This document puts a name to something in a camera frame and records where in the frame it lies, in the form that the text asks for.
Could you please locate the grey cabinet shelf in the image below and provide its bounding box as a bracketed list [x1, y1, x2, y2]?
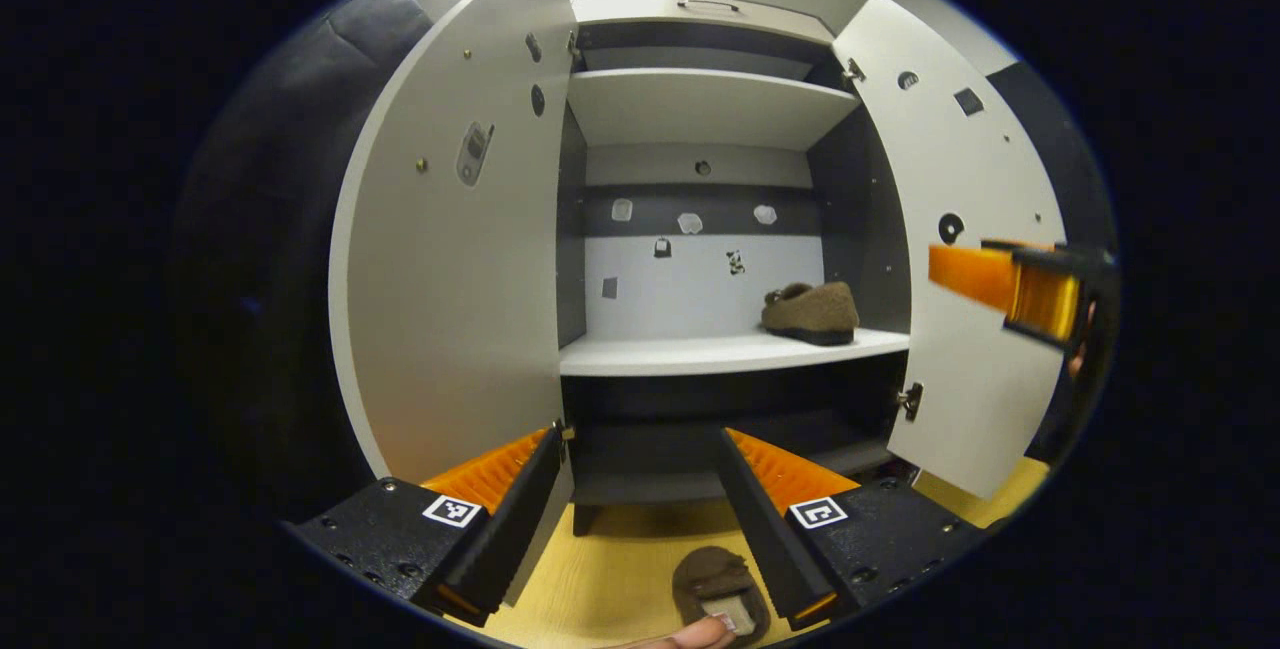
[570, 434, 893, 508]

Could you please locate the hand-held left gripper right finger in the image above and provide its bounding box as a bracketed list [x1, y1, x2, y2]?
[718, 427, 986, 632]

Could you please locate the black backdrop cloth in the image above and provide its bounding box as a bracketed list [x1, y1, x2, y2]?
[170, 0, 1119, 530]

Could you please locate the white cabinet drawer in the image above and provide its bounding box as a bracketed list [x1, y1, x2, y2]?
[570, 0, 836, 45]

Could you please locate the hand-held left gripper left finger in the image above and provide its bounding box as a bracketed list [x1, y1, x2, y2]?
[290, 427, 564, 628]

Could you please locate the white cabinet door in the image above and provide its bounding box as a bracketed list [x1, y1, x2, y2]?
[328, 0, 578, 608]
[833, 0, 1069, 500]

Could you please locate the brown fuzzy shoe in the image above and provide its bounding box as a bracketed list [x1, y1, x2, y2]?
[672, 546, 771, 648]
[760, 281, 861, 347]

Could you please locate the white shoe cabinet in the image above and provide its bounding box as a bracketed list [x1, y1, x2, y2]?
[328, 0, 1069, 608]

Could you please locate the white cabinet shelf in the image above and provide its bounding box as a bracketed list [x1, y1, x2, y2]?
[558, 327, 911, 378]
[567, 67, 863, 152]

